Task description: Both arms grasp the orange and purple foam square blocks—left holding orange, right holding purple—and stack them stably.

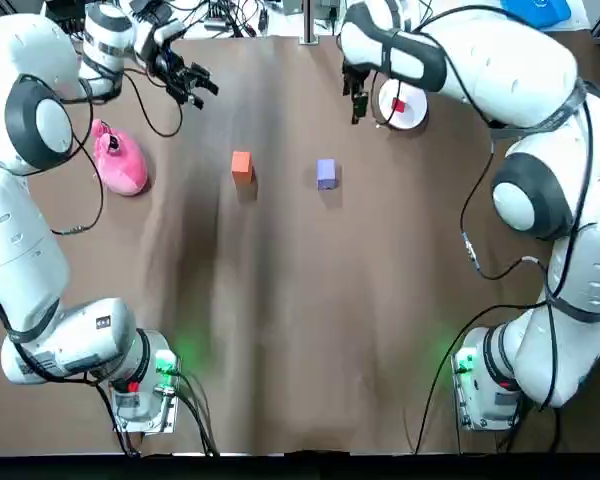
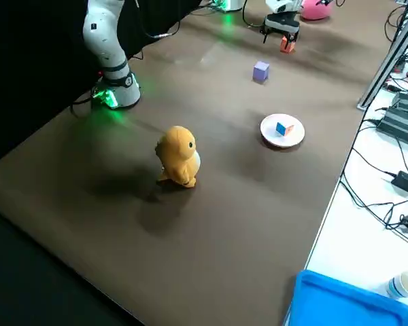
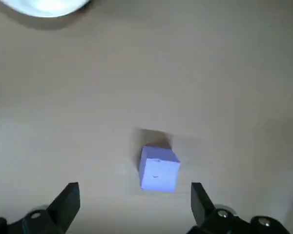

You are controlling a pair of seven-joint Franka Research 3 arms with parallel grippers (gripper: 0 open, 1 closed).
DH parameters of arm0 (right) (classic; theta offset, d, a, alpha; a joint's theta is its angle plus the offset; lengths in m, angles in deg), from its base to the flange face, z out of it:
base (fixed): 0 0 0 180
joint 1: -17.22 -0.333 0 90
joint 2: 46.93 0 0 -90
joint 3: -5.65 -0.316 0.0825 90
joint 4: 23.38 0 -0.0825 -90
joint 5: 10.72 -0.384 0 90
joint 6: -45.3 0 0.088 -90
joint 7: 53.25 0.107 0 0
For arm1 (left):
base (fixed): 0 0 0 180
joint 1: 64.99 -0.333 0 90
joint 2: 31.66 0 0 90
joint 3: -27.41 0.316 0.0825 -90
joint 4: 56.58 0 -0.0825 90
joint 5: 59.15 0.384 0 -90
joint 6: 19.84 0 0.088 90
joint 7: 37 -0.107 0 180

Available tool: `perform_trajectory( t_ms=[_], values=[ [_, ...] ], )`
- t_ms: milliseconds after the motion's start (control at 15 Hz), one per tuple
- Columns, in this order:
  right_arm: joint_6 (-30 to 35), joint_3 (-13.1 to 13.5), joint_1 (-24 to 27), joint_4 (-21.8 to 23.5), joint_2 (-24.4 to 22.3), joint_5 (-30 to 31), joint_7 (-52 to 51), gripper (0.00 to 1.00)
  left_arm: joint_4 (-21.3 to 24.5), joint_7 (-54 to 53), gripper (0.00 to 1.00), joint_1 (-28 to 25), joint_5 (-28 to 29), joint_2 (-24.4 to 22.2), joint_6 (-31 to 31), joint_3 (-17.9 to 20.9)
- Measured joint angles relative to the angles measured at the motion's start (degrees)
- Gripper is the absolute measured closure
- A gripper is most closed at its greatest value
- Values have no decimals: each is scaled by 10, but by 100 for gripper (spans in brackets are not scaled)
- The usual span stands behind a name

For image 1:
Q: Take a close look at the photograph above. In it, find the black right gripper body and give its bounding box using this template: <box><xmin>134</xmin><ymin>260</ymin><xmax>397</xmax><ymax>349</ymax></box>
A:
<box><xmin>347</xmin><ymin>59</ymin><xmax>372</xmax><ymax>94</ymax></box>

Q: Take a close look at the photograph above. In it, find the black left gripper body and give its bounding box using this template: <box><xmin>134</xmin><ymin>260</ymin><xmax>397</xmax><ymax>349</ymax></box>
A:
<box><xmin>152</xmin><ymin>44</ymin><xmax>196</xmax><ymax>97</ymax></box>

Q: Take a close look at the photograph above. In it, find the purple foam block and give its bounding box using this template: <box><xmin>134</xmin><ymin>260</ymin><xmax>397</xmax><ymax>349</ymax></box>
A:
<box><xmin>315</xmin><ymin>158</ymin><xmax>339</xmax><ymax>192</ymax></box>

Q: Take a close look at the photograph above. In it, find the orange foam block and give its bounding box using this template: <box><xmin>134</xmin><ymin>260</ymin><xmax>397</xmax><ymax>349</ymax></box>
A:
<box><xmin>230</xmin><ymin>150</ymin><xmax>256</xmax><ymax>188</ymax></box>

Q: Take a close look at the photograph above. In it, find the white round plate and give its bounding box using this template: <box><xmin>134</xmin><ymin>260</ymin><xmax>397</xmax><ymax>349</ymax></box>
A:
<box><xmin>371</xmin><ymin>78</ymin><xmax>429</xmax><ymax>133</ymax></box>

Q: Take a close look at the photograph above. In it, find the pink plush toy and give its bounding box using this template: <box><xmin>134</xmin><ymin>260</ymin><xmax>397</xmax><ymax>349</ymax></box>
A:
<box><xmin>90</xmin><ymin>118</ymin><xmax>150</xmax><ymax>197</ymax></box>

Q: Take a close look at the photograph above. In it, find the blue plastic tray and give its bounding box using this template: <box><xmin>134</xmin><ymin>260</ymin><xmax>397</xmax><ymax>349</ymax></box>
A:
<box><xmin>499</xmin><ymin>0</ymin><xmax>572</xmax><ymax>29</ymax></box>

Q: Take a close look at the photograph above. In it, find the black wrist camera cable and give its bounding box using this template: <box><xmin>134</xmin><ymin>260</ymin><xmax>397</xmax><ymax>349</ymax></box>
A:
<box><xmin>122</xmin><ymin>67</ymin><xmax>184</xmax><ymax>140</ymax></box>

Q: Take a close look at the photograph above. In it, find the aluminium frame post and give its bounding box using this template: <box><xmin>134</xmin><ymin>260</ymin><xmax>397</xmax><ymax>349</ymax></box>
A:
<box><xmin>302</xmin><ymin>0</ymin><xmax>319</xmax><ymax>45</ymax></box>

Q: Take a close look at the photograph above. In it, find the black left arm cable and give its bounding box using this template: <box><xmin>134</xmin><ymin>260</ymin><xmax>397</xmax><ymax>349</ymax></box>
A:
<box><xmin>49</xmin><ymin>97</ymin><xmax>106</xmax><ymax>237</ymax></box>

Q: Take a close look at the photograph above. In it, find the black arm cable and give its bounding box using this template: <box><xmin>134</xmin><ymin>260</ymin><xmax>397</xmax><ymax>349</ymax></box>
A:
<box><xmin>49</xmin><ymin>97</ymin><xmax>106</xmax><ymax>237</ymax></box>
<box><xmin>458</xmin><ymin>127</ymin><xmax>551</xmax><ymax>281</ymax></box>

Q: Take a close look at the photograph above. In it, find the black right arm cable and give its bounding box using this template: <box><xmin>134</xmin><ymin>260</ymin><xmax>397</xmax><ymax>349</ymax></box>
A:
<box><xmin>458</xmin><ymin>127</ymin><xmax>551</xmax><ymax>281</ymax></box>

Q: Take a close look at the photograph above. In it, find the black base cable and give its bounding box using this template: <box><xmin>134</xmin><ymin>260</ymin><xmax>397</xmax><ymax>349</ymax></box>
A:
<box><xmin>172</xmin><ymin>369</ymin><xmax>221</xmax><ymax>457</ymax></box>
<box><xmin>413</xmin><ymin>301</ymin><xmax>549</xmax><ymax>455</ymax></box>

